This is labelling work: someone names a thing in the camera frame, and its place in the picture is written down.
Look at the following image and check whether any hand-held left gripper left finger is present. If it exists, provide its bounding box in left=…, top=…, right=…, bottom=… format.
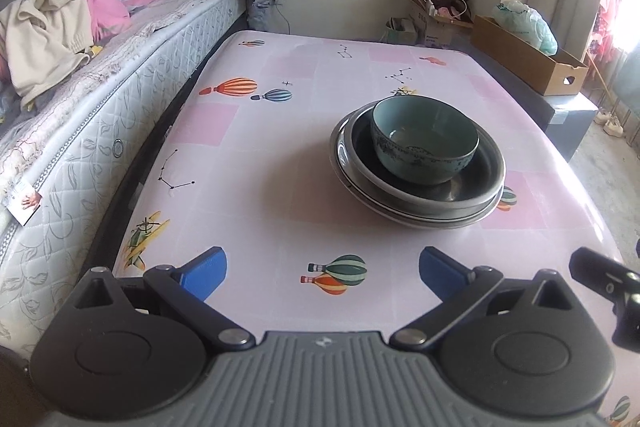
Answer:
left=74, top=247, right=257, bottom=353

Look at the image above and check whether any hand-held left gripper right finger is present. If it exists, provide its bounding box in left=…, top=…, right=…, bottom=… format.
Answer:
left=390, top=247, right=576, bottom=352

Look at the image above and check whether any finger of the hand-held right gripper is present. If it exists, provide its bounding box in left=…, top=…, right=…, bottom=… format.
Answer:
left=569, top=247, right=640, bottom=348

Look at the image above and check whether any small stainless steel bowl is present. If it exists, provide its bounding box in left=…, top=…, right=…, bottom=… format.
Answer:
left=350, top=104, right=506, bottom=204

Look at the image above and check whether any green ceramic bowl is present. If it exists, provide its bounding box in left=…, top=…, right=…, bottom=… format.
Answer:
left=370, top=96, right=480, bottom=185

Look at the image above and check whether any large stainless steel plate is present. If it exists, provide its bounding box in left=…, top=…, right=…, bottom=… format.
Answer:
left=329, top=102, right=506, bottom=220

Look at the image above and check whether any pink balloon print tablecloth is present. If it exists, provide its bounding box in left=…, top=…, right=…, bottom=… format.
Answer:
left=112, top=31, right=631, bottom=427

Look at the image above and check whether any grey cabinet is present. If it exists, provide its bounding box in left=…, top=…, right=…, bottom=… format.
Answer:
left=465, top=47, right=599, bottom=162

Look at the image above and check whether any blue printed fabric cover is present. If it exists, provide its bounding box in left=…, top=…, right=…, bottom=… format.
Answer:
left=612, top=52, right=640, bottom=158

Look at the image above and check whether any white quilted mattress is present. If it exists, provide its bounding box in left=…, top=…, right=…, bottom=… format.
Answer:
left=0, top=0, right=249, bottom=353

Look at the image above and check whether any mattress label tag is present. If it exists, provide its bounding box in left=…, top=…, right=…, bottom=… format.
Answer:
left=7, top=179, right=43, bottom=225

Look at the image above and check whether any long brown cardboard box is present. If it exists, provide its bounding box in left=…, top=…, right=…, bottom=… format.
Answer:
left=471, top=14, right=590, bottom=96

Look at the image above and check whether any open cardboard box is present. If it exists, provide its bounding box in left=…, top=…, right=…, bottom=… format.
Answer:
left=392, top=0, right=473, bottom=48

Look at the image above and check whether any pink floral hanging cloth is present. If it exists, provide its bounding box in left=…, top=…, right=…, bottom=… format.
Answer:
left=587, top=0, right=621, bottom=68

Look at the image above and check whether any pale green plastic bag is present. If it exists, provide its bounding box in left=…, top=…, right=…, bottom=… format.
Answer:
left=491, top=0, right=558, bottom=56

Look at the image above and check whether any cream garment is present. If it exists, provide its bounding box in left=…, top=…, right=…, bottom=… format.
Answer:
left=0, top=0, right=98, bottom=110

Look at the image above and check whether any dark bed frame rail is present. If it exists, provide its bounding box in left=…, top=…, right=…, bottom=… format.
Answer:
left=75, top=27, right=241, bottom=280

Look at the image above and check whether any wooden broom handle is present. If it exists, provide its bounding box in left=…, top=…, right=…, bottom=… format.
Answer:
left=587, top=52, right=621, bottom=108

